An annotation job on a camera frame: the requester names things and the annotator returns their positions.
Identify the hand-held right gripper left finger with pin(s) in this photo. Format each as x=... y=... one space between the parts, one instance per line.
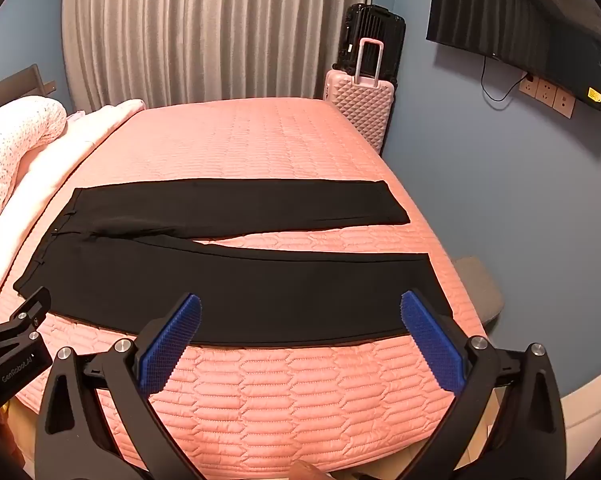
x=173 y=340

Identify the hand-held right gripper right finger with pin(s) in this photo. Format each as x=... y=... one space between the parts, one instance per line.
x=430 y=340

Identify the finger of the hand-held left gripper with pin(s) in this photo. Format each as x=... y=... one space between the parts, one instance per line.
x=30 y=310

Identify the black pants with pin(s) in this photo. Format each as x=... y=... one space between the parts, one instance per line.
x=230 y=285

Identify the grey stool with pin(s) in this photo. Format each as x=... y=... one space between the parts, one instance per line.
x=480 y=290

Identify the pink quilted bedspread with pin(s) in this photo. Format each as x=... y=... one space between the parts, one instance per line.
x=280 y=400

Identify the white dotted pillow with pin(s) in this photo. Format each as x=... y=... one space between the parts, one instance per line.
x=10 y=160

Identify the light pink blanket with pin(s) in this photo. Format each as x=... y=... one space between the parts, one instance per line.
x=80 y=145

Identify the grey bed headboard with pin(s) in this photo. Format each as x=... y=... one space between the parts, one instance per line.
x=15 y=85

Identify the pink suitcase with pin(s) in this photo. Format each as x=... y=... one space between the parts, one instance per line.
x=363 y=105

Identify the grey pleated curtain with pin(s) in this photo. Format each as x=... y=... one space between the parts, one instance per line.
x=205 y=30

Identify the black suitcase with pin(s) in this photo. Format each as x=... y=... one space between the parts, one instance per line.
x=350 y=35

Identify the beige wall socket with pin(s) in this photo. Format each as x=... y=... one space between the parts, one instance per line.
x=546 y=94
x=565 y=104
x=528 y=86

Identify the wall-mounted television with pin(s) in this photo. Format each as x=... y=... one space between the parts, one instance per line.
x=520 y=15

